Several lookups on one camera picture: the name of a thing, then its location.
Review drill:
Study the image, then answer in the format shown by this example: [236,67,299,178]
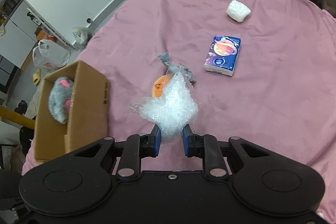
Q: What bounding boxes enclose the brown cardboard box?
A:
[32,61,110,162]

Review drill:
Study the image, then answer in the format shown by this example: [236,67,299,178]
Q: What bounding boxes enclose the small clear trash bag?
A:
[72,27,90,46]

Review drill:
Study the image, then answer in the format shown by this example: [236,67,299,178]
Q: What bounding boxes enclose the clear bubble wrap bag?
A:
[130,71,199,143]

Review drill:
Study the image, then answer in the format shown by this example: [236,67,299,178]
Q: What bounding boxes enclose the hamburger squishy toy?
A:
[151,75,171,97]

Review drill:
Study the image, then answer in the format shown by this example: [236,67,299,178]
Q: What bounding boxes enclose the small grey plush keychain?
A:
[158,52,196,83]

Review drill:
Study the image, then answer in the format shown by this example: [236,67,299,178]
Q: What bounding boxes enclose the pink bed sheet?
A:
[19,0,335,223]

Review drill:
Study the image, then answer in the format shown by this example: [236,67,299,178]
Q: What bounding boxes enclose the blue tissue pack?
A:
[203,36,241,77]

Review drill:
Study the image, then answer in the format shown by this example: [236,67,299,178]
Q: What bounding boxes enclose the yellow slipper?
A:
[32,68,41,86]

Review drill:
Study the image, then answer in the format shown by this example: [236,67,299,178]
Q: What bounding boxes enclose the white cloth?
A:
[226,0,251,23]

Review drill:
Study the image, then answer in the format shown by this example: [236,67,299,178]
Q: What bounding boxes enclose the grey pink plush toy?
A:
[48,77,74,124]

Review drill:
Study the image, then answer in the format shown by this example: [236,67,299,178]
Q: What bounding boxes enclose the white plastic shopping bag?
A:
[33,39,70,70]

